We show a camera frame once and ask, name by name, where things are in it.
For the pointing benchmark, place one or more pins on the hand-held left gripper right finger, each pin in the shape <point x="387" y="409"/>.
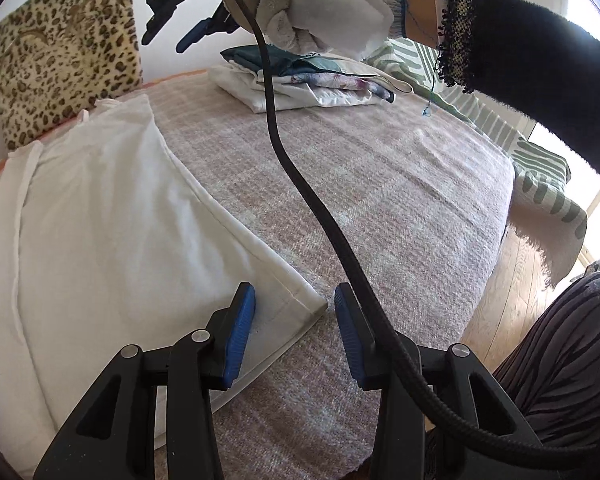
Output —
<point x="350" y="340"/>

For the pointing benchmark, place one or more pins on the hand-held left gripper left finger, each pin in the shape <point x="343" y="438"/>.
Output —
<point x="240" y="330"/>

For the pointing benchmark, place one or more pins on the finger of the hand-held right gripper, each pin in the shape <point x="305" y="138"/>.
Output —
<point x="162" y="22"/>
<point x="195" y="35"/>

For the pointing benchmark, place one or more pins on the white tank top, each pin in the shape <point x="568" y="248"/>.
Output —
<point x="105" y="220"/>

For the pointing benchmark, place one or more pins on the person's right forearm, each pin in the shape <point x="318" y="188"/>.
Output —
<point x="520" y="50"/>

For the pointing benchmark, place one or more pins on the person's right hand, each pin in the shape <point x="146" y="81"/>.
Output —
<point x="330" y="5"/>

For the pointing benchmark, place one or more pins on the leopard print cushion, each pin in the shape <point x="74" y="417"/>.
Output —
<point x="65" y="60"/>

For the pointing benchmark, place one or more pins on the folded teal patterned cloth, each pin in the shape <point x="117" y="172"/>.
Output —
<point x="300" y="62"/>

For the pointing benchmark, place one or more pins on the folded floral cloth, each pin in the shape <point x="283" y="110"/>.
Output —
<point x="340" y="85"/>

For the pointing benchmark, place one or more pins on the pink plaid bed blanket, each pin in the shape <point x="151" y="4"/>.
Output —
<point x="380" y="185"/>

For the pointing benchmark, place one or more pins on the dark striped skirt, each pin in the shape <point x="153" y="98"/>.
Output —
<point x="570" y="360"/>

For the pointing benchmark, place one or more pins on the white green patterned blanket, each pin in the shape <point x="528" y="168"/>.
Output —
<point x="540" y="185"/>

